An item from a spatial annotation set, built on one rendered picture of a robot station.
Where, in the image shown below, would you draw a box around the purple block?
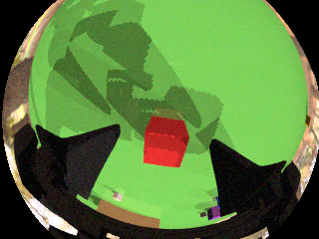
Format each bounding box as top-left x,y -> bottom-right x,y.
207,206 -> 220,220

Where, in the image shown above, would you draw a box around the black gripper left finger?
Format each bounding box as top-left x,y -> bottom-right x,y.
36,124 -> 120,200

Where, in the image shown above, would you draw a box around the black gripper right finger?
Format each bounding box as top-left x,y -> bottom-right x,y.
209,138 -> 287,216

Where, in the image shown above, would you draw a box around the red block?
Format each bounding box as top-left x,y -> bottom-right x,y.
144,116 -> 190,167

